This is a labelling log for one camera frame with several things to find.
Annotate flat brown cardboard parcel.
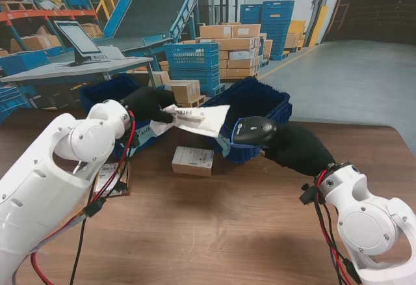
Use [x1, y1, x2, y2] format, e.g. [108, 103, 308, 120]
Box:
[92, 161, 132, 198]

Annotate black and blue barcode scanner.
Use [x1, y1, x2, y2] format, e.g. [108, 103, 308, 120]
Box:
[230, 116, 278, 148]

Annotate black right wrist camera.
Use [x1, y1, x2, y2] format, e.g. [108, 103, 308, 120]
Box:
[300, 182, 321, 206]

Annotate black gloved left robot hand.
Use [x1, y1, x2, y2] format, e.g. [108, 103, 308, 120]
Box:
[122, 88, 178, 125]

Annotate small cardboard box with label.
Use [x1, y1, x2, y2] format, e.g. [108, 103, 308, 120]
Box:
[171, 146, 215, 178]

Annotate white padded mailer bag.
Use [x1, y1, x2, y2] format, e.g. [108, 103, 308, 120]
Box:
[149, 103, 231, 139]

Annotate handwritten boxed parcels paper label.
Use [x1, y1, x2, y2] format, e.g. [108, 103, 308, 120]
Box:
[135, 120, 163, 149]

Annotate red black left arm cables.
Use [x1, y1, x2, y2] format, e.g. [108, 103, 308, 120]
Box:
[31, 111, 137, 285]

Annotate red black right arm cables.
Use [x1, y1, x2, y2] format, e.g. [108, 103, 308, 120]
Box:
[300, 170, 361, 285]

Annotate blue ribbed plastic bin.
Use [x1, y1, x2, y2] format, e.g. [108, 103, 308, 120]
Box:
[194, 76, 293, 164]

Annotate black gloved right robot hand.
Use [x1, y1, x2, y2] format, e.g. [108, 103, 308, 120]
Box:
[261, 122, 336, 177]

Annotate blue bin boxed parcels label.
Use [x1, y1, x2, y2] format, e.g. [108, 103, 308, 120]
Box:
[79, 73, 168, 154]

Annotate red black arm cables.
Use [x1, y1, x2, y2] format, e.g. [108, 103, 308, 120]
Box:
[31, 111, 137, 285]
[300, 170, 361, 285]

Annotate crumpled handwritten paper label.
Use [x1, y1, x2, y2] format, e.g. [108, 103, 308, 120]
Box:
[216, 131, 233, 159]

